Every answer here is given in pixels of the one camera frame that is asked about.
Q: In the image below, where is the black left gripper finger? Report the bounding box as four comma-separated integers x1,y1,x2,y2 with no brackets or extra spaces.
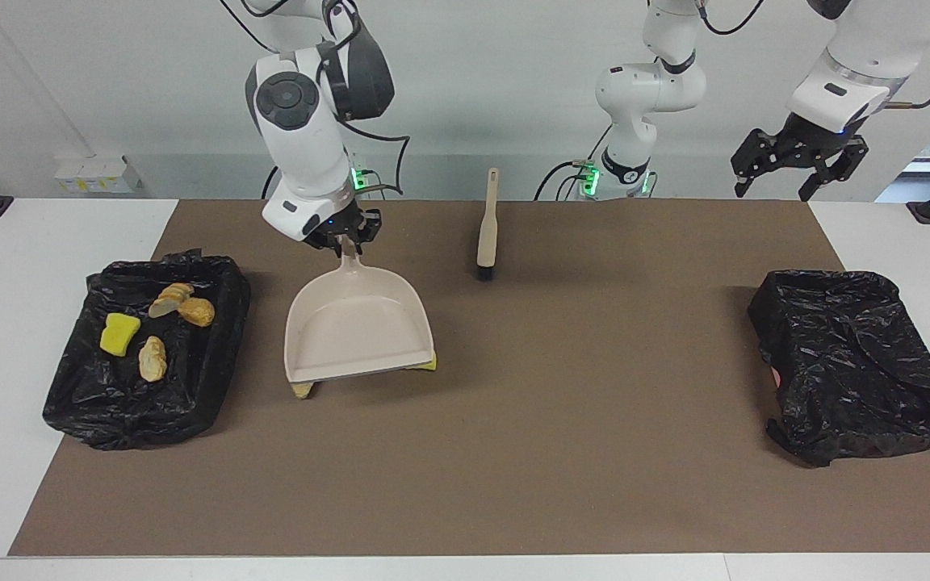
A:
798,137,869,203
731,129,782,199

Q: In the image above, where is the beige plastic dustpan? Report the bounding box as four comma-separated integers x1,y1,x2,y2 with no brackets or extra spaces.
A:
284,238,436,384

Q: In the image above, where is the beige hand brush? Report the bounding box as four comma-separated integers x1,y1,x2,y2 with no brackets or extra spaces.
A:
476,168,501,282

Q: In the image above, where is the golden brown bread roll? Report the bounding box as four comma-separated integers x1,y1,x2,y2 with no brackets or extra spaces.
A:
178,297,216,328

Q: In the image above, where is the pale bread slice piece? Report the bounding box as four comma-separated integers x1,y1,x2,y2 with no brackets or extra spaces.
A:
149,282,195,318

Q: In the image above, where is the pale rounded bread piece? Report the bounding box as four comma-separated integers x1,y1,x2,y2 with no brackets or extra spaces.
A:
138,336,168,382

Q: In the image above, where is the green and yellow sponge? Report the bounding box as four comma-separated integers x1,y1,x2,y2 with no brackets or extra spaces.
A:
99,313,143,357

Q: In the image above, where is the black bag lined bin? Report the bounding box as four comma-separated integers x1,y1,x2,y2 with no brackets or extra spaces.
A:
42,249,252,451

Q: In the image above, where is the black bag bin pink edge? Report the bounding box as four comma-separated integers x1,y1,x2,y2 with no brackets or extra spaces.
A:
748,270,930,467

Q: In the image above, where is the white power strip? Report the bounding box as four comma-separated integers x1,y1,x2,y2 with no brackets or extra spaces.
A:
55,155,141,194

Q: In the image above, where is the brown table mat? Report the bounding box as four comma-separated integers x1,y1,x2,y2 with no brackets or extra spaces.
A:
9,199,930,558

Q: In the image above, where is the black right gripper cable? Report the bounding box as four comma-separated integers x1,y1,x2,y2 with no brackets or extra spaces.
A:
219,0,412,199

